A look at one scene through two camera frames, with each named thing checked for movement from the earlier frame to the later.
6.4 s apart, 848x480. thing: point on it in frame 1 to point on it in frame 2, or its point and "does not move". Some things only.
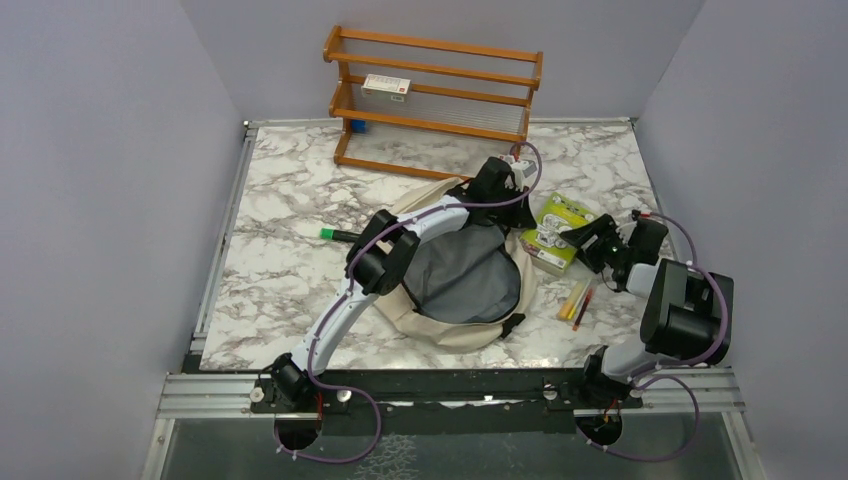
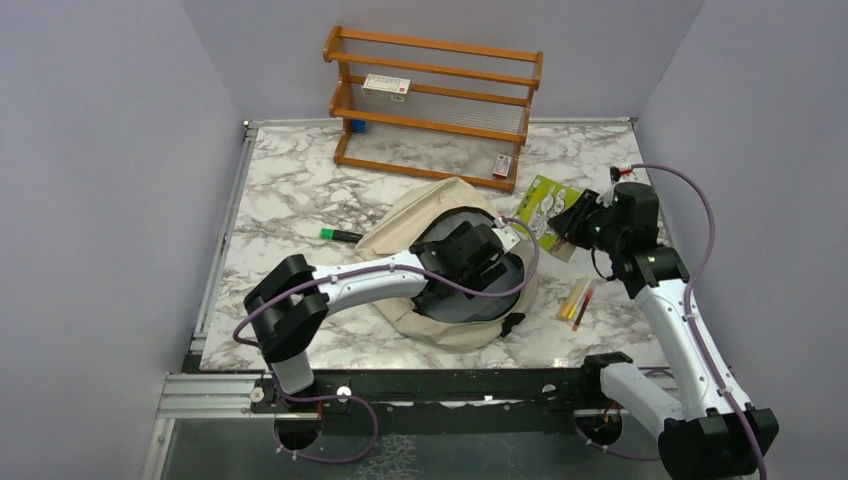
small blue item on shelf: [359, 126] does not move
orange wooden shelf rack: [428, 107] does not move
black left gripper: [518, 216] to [486, 271]
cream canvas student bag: [462, 285] does not move
